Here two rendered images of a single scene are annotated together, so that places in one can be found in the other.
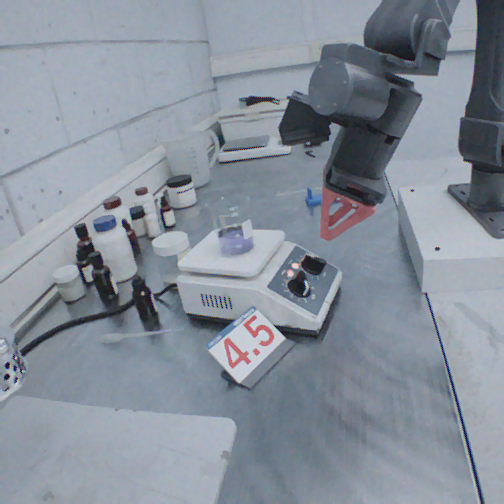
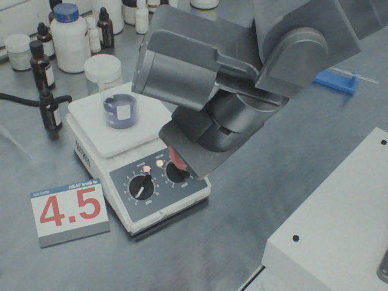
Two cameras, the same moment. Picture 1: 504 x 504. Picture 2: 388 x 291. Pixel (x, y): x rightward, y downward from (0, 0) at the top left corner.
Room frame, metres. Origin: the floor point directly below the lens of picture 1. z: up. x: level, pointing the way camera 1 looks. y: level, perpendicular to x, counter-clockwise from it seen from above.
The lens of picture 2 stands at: (0.14, -0.27, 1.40)
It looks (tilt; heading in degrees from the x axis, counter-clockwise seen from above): 45 degrees down; 26
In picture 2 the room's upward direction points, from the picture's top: 4 degrees clockwise
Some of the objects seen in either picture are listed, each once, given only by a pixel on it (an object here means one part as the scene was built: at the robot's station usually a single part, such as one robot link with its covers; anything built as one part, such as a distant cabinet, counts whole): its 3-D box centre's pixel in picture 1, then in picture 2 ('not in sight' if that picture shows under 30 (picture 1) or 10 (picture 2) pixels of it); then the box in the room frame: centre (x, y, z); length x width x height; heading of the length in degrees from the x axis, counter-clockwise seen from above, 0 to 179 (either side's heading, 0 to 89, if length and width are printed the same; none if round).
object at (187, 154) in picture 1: (192, 158); not in sight; (1.21, 0.13, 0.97); 0.18 x 0.13 x 0.15; 118
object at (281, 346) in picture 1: (251, 344); (70, 211); (0.39, 0.02, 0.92); 0.09 x 0.06 x 0.04; 137
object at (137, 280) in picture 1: (142, 295); (48, 107); (0.52, 0.17, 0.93); 0.03 x 0.03 x 0.07
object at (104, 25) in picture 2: (128, 236); (104, 25); (0.76, 0.24, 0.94); 0.03 x 0.03 x 0.08
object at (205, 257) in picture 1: (232, 249); (122, 115); (0.52, 0.03, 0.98); 0.12 x 0.12 x 0.01; 62
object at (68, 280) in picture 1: (69, 283); (20, 52); (0.62, 0.33, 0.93); 0.05 x 0.05 x 0.05
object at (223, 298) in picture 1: (254, 278); (133, 148); (0.51, 0.00, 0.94); 0.22 x 0.13 x 0.08; 62
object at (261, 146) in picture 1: (255, 147); not in sight; (1.48, -0.08, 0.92); 0.26 x 0.19 x 0.05; 79
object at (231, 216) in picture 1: (231, 225); (118, 98); (0.51, 0.02, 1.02); 0.06 x 0.05 x 0.08; 75
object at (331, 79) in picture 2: (327, 192); (332, 74); (0.88, -0.19, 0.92); 0.10 x 0.03 x 0.04; 89
